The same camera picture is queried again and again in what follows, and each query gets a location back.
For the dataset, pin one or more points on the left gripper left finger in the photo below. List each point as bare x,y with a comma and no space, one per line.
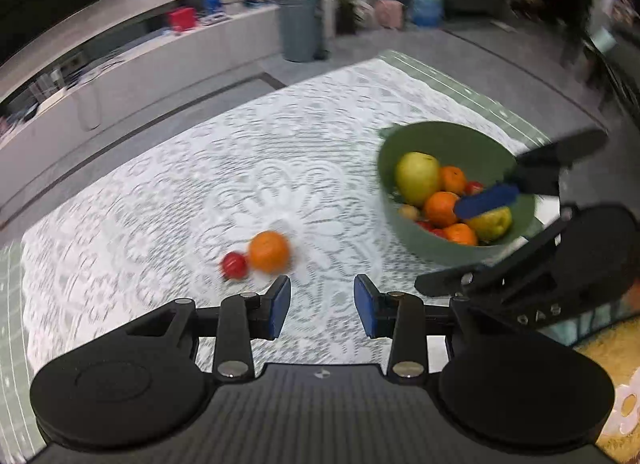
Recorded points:
243,318

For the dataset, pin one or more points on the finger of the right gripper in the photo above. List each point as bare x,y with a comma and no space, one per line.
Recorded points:
538,171
497,196

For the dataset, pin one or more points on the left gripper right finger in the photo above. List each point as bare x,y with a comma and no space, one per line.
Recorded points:
399,317

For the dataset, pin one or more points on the orange mandarin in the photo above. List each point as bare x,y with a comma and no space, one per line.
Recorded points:
453,180
461,234
269,252
439,209

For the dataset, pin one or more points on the green yellow apple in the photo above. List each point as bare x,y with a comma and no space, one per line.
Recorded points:
492,225

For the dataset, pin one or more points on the red green apple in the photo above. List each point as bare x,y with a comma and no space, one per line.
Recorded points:
417,177

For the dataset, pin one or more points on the brown kiwi fruit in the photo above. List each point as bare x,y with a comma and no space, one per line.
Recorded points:
409,212

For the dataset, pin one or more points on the green colander bowl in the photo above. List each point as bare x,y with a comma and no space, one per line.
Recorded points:
480,157

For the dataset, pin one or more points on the red cherry tomato with stem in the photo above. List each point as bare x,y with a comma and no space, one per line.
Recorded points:
234,266

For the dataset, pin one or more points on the orange mandarin by tomato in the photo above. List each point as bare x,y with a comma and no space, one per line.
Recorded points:
269,252

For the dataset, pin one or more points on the white lace tablecloth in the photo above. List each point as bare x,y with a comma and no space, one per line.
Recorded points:
240,183

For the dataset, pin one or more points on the pink small heater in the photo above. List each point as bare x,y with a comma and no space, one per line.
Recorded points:
390,14

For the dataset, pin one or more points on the white plastic bag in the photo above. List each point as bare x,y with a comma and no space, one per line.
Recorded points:
364,14

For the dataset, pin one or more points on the grey pedal trash bin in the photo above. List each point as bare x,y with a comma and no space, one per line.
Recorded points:
301,30

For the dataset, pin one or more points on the white marble tv console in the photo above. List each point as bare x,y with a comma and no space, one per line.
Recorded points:
130,82

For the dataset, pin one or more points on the green grid table mat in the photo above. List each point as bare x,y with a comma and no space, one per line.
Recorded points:
10,343

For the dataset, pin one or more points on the red box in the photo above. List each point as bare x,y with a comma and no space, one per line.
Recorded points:
182,19

